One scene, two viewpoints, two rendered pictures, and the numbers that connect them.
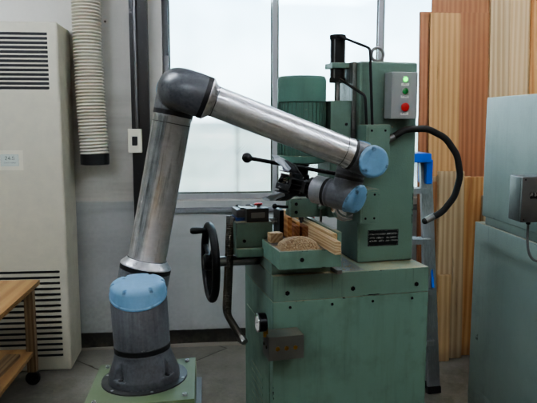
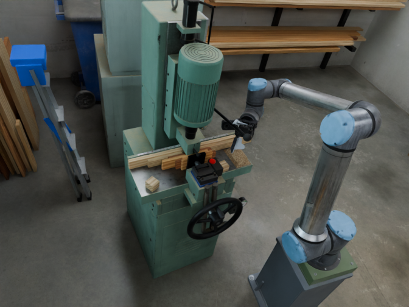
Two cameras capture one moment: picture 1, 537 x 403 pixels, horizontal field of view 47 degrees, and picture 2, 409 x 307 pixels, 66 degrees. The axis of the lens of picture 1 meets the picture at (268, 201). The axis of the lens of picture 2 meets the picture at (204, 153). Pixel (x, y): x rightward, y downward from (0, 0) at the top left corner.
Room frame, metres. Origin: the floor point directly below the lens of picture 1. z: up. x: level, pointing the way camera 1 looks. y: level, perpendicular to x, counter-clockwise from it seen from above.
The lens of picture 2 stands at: (2.57, 0.98, 2.03)
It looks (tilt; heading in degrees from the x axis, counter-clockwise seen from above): 44 degrees down; 250
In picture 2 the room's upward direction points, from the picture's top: 11 degrees clockwise
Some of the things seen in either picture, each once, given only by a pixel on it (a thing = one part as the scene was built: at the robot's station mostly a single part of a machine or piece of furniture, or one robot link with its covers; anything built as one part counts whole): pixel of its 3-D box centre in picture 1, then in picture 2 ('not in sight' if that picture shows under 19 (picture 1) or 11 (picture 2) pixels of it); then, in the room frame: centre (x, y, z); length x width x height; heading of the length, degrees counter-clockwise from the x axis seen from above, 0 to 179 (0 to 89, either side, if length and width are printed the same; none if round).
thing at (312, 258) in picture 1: (272, 242); (195, 175); (2.23, -0.02, 0.87); 0.61 x 0.30 x 0.06; 14
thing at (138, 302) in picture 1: (139, 310); (333, 231); (1.62, 0.35, 0.81); 0.17 x 0.15 x 0.18; 11
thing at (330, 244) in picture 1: (308, 232); (202, 150); (2.18, -0.14, 0.92); 0.60 x 0.02 x 0.04; 14
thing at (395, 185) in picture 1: (375, 161); (168, 82); (2.34, -0.40, 1.16); 0.22 x 0.22 x 0.72; 14
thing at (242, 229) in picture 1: (250, 231); (204, 181); (2.21, 0.07, 0.92); 0.15 x 0.13 x 0.09; 14
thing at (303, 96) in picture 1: (301, 120); (196, 86); (2.26, -0.12, 1.32); 0.18 x 0.18 x 0.31
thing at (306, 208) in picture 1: (306, 208); (187, 140); (2.26, -0.14, 0.99); 0.14 x 0.07 x 0.09; 104
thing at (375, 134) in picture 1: (373, 145); not in sight; (2.17, -0.37, 1.23); 0.09 x 0.08 x 0.15; 104
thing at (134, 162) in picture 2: (306, 226); (186, 150); (2.27, -0.14, 0.93); 0.60 x 0.02 x 0.05; 14
